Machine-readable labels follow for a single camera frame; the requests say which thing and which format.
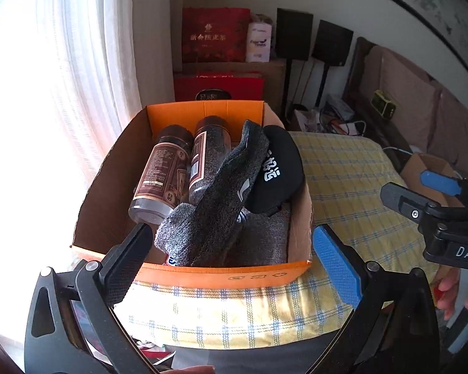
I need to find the long grey sock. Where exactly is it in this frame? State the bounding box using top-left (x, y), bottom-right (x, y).
top-left (154, 120), bottom-right (270, 268)

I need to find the brown labelled glass jar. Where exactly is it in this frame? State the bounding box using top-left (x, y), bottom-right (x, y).
top-left (128, 124), bottom-right (193, 225)

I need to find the brown lidded seed jar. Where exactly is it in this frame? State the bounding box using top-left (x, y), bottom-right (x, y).
top-left (188, 116), bottom-right (232, 205)

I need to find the Snickers chocolate bar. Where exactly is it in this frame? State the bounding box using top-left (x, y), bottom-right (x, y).
top-left (165, 255), bottom-right (180, 267)

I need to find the grey knit wrist band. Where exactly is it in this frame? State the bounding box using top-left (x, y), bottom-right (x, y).
top-left (224, 203), bottom-right (291, 268)

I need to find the person's right hand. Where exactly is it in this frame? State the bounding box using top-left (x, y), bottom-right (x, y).
top-left (435, 266), bottom-right (468, 321)

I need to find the person's left hand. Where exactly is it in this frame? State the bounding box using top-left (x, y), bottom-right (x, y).
top-left (166, 366), bottom-right (215, 374)

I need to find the open brown cardboard box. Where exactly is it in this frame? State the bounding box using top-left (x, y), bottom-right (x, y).
top-left (400, 154), bottom-right (463, 208)

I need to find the green alarm clock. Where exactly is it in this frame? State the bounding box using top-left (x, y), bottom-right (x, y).
top-left (370, 89), bottom-right (397, 120)

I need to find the yellow plaid bed sheet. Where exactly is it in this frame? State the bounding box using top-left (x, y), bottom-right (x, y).
top-left (115, 132), bottom-right (438, 349)

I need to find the white small box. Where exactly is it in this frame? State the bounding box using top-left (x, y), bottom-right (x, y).
top-left (326, 94), bottom-right (355, 122)

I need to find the white paper bag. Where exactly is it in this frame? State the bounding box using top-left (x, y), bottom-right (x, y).
top-left (294, 109), bottom-right (324, 132)

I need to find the right black speaker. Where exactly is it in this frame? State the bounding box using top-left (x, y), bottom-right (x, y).
top-left (311, 19), bottom-right (353, 107)

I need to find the black speaker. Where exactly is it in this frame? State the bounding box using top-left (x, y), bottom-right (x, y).
top-left (311, 19), bottom-right (353, 107)
top-left (275, 8), bottom-right (314, 121)

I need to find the left black speaker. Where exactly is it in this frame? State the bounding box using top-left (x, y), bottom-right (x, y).
top-left (275, 8), bottom-right (314, 121)

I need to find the orange cardboard box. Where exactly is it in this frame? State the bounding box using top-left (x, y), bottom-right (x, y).
top-left (72, 100), bottom-right (313, 290)

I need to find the red Ferrero Collection box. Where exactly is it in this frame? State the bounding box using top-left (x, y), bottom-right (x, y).
top-left (174, 71), bottom-right (265, 101)

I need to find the red tea gift bag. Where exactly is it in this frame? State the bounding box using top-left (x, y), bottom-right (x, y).
top-left (182, 8), bottom-right (251, 63)

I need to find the white sheer curtain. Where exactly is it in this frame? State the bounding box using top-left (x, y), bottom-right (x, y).
top-left (0, 0), bottom-right (173, 260)

